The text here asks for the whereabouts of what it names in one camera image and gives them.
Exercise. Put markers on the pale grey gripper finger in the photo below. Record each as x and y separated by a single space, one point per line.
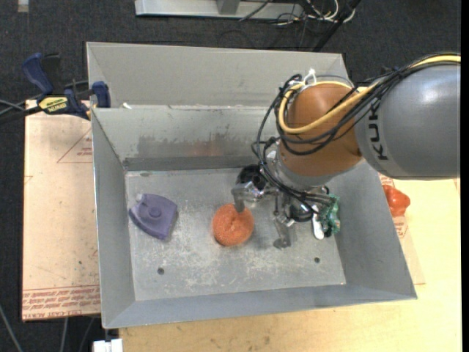
283 233
239 201

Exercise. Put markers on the orange mesh scrubber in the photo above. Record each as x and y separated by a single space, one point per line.
233 226

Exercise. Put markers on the grey metal bin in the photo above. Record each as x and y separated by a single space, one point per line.
205 266

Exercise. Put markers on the purple wedge-shaped block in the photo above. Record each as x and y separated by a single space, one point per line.
154 215

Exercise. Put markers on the brown cardboard board red print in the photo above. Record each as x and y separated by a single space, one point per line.
58 215

